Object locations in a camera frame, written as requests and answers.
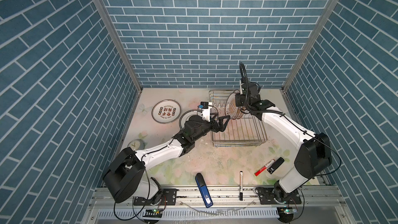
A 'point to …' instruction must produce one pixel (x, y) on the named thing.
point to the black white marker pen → (241, 194)
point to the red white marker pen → (261, 170)
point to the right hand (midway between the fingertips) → (239, 92)
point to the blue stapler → (203, 190)
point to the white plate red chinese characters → (166, 111)
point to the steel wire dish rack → (245, 130)
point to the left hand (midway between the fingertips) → (224, 116)
